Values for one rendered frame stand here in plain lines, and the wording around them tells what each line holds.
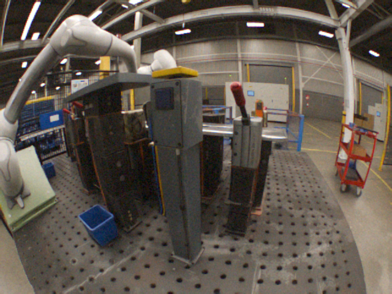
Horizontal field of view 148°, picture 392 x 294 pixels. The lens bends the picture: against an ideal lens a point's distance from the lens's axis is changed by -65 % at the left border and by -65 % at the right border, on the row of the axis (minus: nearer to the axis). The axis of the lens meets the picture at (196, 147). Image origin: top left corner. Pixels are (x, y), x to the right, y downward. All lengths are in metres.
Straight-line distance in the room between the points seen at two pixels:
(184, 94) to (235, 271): 0.43
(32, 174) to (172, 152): 0.83
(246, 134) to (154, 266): 0.42
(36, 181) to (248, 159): 0.94
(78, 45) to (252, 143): 0.58
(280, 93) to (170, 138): 8.33
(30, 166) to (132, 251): 0.72
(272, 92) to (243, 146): 8.12
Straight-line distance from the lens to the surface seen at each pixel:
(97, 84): 0.36
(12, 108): 0.82
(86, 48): 0.58
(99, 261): 0.54
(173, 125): 0.26
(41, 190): 0.92
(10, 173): 0.75
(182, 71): 0.26
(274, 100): 8.48
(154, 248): 0.52
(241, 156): 0.40
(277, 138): 0.49
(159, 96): 0.26
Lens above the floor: 1.11
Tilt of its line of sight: 17 degrees down
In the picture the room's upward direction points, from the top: 2 degrees counter-clockwise
